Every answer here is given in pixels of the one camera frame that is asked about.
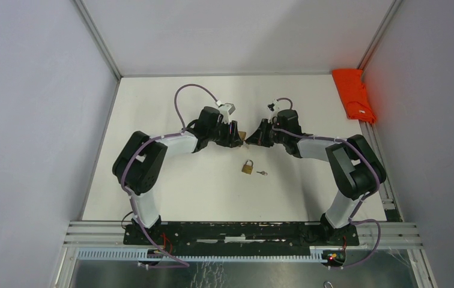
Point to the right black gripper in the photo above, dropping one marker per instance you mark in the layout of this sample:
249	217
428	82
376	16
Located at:
258	137

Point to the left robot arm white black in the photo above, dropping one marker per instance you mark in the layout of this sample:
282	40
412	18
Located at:
138	166

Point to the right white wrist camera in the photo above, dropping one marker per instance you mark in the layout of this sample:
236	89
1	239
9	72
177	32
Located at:
275	107

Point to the small brass padlock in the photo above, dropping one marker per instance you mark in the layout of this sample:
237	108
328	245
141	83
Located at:
247	167

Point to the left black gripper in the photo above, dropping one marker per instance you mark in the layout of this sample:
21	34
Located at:
232	140

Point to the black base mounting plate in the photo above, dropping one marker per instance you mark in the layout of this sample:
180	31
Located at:
240	238

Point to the orange folded cloth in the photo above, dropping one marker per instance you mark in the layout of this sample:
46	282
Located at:
353	94

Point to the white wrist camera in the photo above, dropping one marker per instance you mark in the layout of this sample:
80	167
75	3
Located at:
226	110
275	107

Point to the large brass padlock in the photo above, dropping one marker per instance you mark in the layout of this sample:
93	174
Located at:
242	135

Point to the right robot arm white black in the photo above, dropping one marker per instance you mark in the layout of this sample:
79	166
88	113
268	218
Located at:
356	169

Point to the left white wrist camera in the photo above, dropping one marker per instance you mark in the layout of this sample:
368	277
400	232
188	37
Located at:
226	110

